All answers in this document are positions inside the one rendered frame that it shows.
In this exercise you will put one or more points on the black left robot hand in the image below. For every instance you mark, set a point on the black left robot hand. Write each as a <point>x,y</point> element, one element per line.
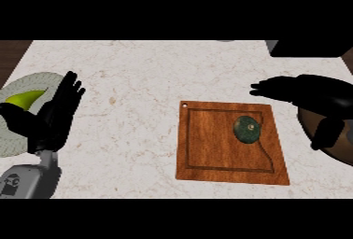
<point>52,118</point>

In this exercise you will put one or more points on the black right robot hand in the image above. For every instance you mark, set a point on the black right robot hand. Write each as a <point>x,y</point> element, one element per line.
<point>316,93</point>

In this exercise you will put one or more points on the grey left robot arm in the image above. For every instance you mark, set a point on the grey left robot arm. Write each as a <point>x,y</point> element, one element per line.
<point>28,182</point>

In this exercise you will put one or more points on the brown copper pan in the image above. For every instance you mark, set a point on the brown copper pan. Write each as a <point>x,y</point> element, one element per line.
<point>341,143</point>

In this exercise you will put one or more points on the wooden cutting board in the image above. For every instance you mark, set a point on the wooden cutting board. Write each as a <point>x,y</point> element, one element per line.
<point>227,143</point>

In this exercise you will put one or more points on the yellow-green fruit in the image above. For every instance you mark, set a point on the yellow-green fruit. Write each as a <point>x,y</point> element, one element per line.
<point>25,98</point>

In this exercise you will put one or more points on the pale grey round plate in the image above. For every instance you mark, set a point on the pale grey round plate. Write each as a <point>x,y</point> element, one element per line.
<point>26,90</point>

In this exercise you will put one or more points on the black appliance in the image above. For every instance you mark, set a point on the black appliance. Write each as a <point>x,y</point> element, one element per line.
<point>307,48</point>

